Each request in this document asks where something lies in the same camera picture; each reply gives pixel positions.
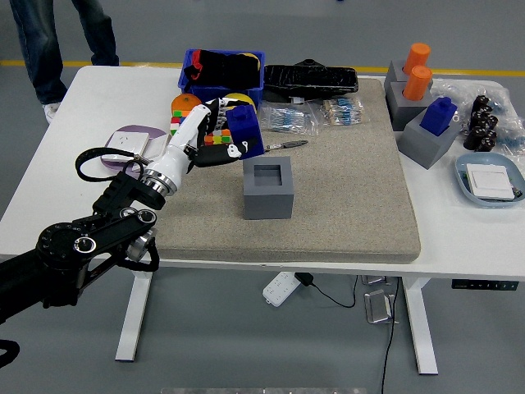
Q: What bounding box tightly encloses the bag of tan resistors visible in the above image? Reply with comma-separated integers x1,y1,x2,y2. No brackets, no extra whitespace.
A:
317,97,368,127

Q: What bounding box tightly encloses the purple shallow tray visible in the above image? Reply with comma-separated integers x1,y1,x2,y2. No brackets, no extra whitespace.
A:
102,124,170,171

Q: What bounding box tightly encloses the bag of blue resistors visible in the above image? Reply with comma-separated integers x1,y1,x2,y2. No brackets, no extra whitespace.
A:
254,101,321,137

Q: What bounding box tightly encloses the colourful puzzle cube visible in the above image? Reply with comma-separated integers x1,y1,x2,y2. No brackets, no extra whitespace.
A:
170,109,194,135
203,129,233,145

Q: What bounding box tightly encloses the black cloth with red trim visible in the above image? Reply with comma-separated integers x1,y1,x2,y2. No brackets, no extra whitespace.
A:
183,49,262,89

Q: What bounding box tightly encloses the grey seal holder block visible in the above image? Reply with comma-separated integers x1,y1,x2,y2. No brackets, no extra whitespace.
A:
384,80,438,132
384,60,434,89
242,155,295,221
397,109,463,171

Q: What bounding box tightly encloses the orange cylinder seal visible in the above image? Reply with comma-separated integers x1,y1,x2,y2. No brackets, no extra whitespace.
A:
404,42,432,76
402,65,434,102

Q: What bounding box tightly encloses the black floor cable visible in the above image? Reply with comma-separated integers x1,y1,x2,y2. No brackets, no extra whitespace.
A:
380,277,401,394

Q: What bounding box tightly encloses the light blue shallow tray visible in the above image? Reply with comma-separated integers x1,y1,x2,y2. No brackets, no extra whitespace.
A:
454,153,525,209

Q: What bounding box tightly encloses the clear bag of blue parts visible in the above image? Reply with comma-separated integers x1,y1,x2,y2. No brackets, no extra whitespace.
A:
491,96,525,157

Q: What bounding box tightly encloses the yellow lemon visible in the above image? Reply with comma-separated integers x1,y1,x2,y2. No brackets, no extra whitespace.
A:
219,92,258,120

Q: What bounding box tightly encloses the blue square seal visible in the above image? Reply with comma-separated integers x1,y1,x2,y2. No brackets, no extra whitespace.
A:
418,96,459,137
226,104,265,159

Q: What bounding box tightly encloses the white power strip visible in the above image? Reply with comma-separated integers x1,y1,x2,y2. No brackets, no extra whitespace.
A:
262,271,303,307

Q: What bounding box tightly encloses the white table leg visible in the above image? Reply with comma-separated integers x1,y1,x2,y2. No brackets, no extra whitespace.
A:
114,270,156,362
401,277,439,375

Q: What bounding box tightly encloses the black table control panel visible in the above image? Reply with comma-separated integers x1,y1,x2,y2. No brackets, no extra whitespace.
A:
451,279,520,291

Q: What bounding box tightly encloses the orange fruit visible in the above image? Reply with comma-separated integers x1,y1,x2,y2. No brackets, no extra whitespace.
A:
171,93,203,112

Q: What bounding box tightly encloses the black plug with cord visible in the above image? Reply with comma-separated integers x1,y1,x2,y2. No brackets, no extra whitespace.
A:
294,272,358,309

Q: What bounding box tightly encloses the person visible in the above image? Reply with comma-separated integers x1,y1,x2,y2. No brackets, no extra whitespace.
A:
8,0,121,125

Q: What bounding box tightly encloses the white switch panel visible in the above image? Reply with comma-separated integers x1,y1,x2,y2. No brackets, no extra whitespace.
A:
139,135,171,161
465,163,517,201

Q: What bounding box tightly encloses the grey-brown mat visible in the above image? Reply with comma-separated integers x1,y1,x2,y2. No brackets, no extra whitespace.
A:
148,77,422,264

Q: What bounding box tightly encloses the clear plastic bag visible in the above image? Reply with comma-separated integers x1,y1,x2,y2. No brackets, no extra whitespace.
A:
430,78,509,124

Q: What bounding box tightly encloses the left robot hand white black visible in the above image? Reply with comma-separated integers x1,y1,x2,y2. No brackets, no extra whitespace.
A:
144,97,266,194

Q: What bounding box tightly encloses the small metal hand tool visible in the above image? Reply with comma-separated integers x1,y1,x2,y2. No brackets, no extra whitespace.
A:
262,140,309,153

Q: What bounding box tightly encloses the black plastic tray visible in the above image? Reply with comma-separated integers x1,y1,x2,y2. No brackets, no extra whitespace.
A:
262,58,360,103

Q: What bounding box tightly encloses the blue plastic bin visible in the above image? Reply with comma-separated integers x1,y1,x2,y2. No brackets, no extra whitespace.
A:
177,48,267,108

